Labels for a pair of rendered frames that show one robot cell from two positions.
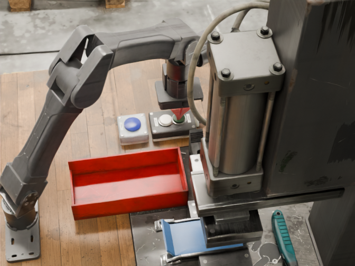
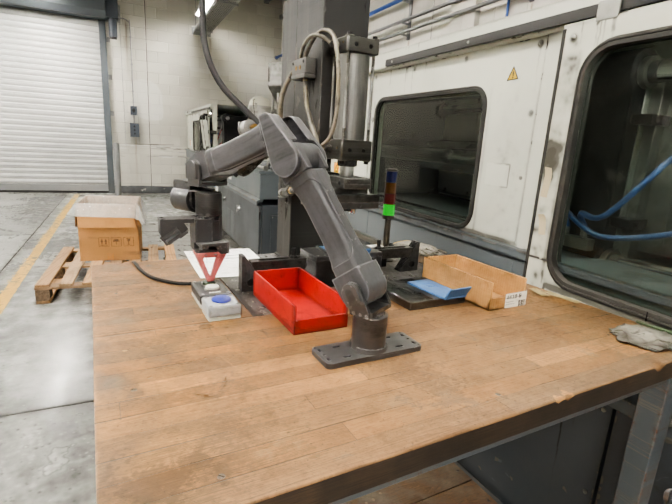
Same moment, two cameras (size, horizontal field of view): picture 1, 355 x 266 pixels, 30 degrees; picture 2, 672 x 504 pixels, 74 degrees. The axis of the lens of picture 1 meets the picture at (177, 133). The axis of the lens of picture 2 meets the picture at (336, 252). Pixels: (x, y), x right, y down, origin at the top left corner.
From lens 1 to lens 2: 1.70 m
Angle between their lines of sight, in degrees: 90
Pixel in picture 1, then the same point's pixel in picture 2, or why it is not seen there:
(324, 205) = (303, 220)
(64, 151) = (259, 343)
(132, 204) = (320, 291)
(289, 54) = (360, 31)
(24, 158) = (355, 243)
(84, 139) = (237, 335)
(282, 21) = (346, 21)
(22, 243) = (396, 341)
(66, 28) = not seen: outside the picture
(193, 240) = not seen: hidden behind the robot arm
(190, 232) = not seen: hidden behind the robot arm
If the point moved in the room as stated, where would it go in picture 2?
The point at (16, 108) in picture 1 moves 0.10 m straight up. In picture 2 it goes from (188, 389) to (187, 326)
